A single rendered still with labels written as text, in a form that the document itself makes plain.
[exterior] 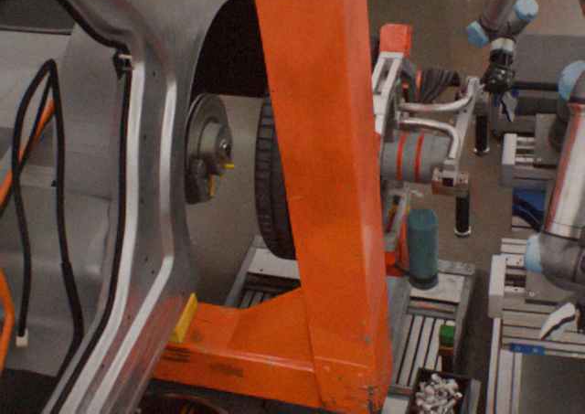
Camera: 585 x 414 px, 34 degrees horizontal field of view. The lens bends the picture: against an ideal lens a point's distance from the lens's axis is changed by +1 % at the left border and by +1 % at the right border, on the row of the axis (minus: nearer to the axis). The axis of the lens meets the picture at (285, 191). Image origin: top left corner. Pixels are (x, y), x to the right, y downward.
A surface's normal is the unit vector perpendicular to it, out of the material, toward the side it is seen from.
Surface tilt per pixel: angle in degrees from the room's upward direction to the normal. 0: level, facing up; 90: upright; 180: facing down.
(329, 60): 90
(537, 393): 0
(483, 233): 0
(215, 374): 90
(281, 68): 90
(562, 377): 0
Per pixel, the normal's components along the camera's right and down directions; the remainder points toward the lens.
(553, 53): -0.12, -0.74
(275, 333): -0.29, 0.67
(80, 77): -0.27, -0.18
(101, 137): -0.30, 0.13
